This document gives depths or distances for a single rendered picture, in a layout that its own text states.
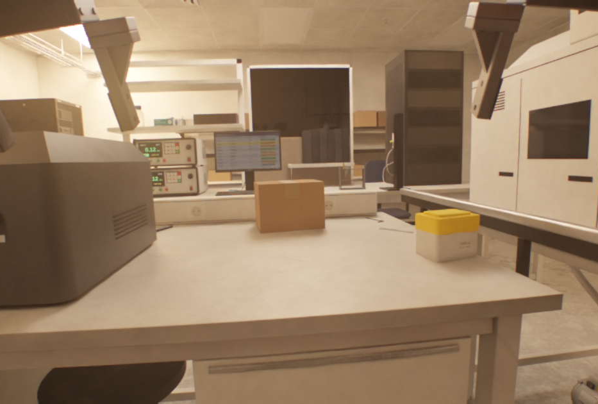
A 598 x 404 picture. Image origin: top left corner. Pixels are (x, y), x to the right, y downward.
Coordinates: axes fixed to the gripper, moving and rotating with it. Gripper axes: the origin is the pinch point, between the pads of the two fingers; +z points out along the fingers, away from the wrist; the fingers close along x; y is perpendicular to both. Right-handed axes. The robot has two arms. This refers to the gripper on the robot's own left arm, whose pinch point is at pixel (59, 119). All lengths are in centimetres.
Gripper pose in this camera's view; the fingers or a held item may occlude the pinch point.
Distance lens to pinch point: 41.8
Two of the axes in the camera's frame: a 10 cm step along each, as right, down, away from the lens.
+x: -9.8, 1.7, -0.9
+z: 1.0, 8.5, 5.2
